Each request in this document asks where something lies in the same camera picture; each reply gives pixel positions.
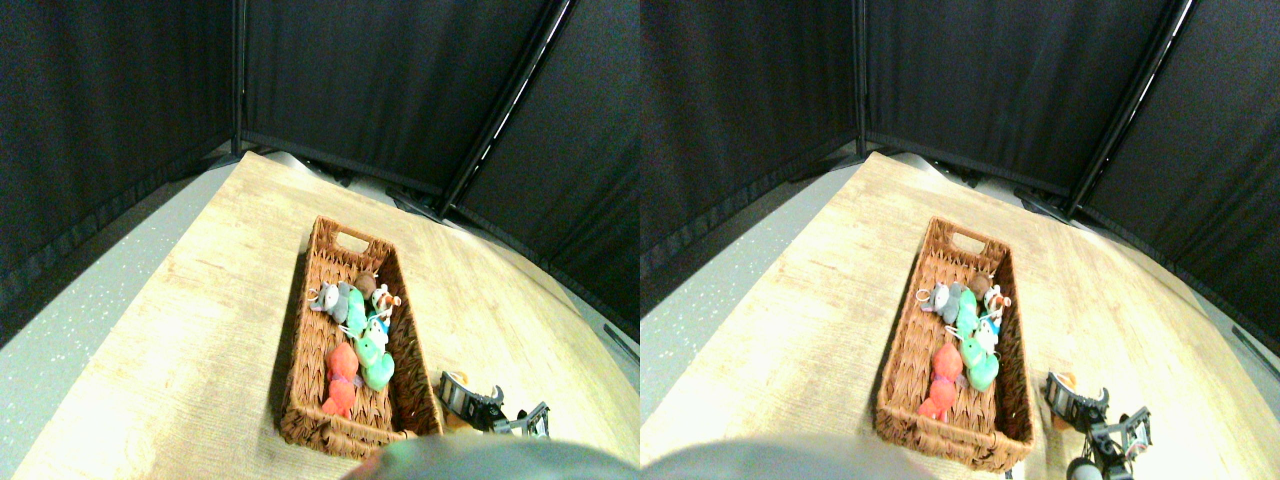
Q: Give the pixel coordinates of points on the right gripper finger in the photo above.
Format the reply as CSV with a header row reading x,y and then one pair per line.
x,y
475,405
1075,405

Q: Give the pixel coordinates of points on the green toy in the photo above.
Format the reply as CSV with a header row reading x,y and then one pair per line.
x,y
982,370
376,368
967,315
356,315

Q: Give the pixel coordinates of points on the white toy with blue hat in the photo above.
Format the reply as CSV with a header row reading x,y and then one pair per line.
x,y
989,330
378,328

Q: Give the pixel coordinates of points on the white and orange toy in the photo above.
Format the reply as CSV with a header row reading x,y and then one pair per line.
x,y
385,298
998,298

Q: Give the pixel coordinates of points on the red toy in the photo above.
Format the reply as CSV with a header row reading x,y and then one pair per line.
x,y
342,370
945,370

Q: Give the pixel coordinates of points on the brown toy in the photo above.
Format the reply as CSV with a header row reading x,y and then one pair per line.
x,y
978,285
366,285

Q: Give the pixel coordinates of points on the grey mouse toy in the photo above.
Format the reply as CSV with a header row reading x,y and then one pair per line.
x,y
335,300
945,300

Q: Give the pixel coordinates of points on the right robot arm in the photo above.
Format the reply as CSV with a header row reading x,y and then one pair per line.
x,y
1085,470

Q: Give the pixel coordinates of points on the curtain stand foot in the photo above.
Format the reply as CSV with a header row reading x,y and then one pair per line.
x,y
1042,204
622,342
1255,343
415,203

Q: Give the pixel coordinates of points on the brown wicker basket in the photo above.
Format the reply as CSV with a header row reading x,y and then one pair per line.
x,y
310,400
905,400

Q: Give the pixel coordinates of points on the curtain stand pole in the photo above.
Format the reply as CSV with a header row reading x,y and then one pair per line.
x,y
860,80
465,175
238,80
1088,175

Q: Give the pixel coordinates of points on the black bracket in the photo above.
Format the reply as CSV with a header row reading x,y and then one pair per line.
x,y
535,420

